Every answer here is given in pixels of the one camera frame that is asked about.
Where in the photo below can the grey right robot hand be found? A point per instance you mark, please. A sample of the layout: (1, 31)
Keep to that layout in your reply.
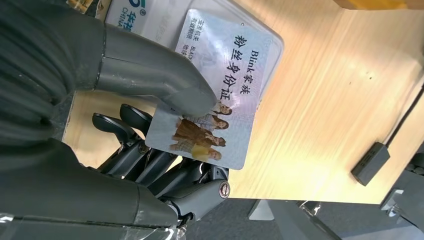
(66, 192)

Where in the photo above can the gold room key card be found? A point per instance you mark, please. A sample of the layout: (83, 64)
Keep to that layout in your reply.
(81, 5)

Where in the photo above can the white card reader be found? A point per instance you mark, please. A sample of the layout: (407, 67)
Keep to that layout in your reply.
(155, 20)

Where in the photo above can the wooden compartment card box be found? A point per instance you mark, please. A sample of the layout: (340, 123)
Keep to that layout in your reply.
(374, 3)

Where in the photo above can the small black hub box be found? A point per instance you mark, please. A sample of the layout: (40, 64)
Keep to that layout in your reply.
(370, 164)

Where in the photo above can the grey metal frame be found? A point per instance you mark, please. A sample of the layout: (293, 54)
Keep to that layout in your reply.
(298, 223)

